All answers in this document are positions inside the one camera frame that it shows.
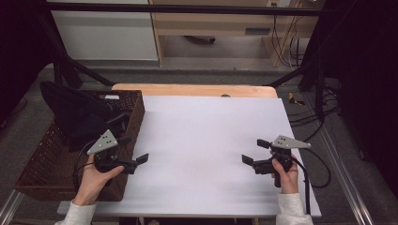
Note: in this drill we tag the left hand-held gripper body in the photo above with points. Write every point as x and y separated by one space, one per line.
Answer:
103 143

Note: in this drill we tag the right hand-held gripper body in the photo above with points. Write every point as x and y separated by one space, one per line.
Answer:
287 142

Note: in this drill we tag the black knit vest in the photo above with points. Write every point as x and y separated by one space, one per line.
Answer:
75 115

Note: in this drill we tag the brown wicker basket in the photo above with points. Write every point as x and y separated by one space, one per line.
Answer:
47 156

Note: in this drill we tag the person's right hand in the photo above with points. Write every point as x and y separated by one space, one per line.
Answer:
289 179

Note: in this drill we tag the person's left hand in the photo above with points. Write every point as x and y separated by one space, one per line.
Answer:
92 184

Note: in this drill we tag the yellow and black tape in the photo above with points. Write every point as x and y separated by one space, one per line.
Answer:
294 99

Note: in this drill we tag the white foam board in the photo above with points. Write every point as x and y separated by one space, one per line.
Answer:
203 140

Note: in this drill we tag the black metal stand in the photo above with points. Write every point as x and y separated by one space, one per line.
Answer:
319 93
90 73

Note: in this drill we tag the white cabinet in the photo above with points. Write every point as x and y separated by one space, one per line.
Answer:
109 34

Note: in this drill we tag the light wooden desk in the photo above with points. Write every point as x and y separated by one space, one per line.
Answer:
203 22

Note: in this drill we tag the aluminium floor rail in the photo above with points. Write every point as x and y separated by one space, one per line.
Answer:
355 203
9 209

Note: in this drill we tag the white wall socket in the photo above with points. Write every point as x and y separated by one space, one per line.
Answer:
275 3

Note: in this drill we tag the black horizontal frame bar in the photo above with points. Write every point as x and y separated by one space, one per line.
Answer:
187 8

